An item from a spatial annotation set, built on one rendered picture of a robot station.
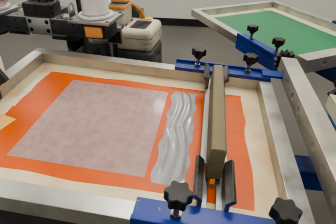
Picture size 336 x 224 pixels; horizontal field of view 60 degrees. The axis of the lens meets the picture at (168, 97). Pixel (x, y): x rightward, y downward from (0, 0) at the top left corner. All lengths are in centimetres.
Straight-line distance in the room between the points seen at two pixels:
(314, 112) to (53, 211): 59
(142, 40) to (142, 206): 123
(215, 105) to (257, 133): 17
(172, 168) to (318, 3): 426
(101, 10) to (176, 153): 61
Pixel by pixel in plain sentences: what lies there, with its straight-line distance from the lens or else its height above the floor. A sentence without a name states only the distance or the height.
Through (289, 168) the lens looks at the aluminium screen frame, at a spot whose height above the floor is 101.
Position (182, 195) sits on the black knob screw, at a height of 109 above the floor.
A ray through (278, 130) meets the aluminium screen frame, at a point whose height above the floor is 101.
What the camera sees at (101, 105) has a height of 100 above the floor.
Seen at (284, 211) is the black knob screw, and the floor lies 108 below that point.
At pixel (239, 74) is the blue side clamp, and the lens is 94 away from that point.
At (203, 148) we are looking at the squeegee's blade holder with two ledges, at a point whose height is 103.
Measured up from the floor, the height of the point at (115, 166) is 100.
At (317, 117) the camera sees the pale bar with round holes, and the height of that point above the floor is 106.
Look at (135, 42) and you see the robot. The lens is 166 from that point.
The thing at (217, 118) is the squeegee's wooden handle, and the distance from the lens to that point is 61.
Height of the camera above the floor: 145
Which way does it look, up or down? 32 degrees down
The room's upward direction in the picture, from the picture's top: straight up
